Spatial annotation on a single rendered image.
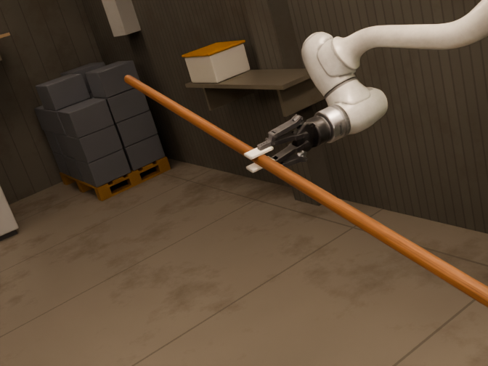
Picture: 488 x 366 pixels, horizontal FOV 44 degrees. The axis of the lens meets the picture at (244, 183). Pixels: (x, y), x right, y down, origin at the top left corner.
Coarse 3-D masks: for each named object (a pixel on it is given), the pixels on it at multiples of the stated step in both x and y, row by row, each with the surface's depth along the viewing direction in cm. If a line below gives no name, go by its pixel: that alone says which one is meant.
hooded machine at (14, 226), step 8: (0, 192) 594; (0, 200) 595; (0, 208) 597; (8, 208) 601; (0, 216) 598; (8, 216) 602; (0, 224) 599; (8, 224) 603; (16, 224) 607; (0, 232) 601; (8, 232) 606; (16, 232) 612; (0, 240) 606
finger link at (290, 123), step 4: (300, 116) 150; (292, 120) 151; (296, 120) 150; (300, 120) 150; (284, 124) 150; (288, 124) 150; (292, 124) 149; (296, 124) 150; (276, 128) 150; (280, 128) 149; (284, 128) 149; (288, 128) 149; (292, 128) 150; (268, 132) 149; (276, 132) 148; (280, 132) 148; (284, 132) 149; (272, 136) 148; (276, 136) 148
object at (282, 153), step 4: (292, 144) 155; (304, 144) 153; (308, 144) 154; (288, 148) 154; (292, 148) 153; (296, 148) 153; (300, 148) 153; (280, 152) 153; (284, 152) 153; (288, 152) 152; (292, 152) 153; (272, 156) 153; (276, 156) 152; (280, 156) 152; (284, 156) 152; (288, 156) 153; (276, 160) 151; (280, 160) 152
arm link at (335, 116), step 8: (320, 112) 156; (328, 112) 155; (336, 112) 155; (344, 112) 156; (328, 120) 154; (336, 120) 154; (344, 120) 155; (336, 128) 154; (344, 128) 156; (336, 136) 156; (344, 136) 158
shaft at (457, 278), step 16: (128, 80) 204; (160, 96) 187; (176, 112) 178; (192, 112) 174; (208, 128) 164; (224, 144) 159; (240, 144) 153; (256, 160) 147; (272, 160) 144; (288, 176) 138; (304, 192) 134; (320, 192) 130; (336, 208) 126; (352, 208) 123; (368, 224) 119; (384, 240) 116; (400, 240) 113; (416, 256) 110; (432, 256) 108; (432, 272) 107; (448, 272) 104; (464, 288) 102; (480, 288) 100
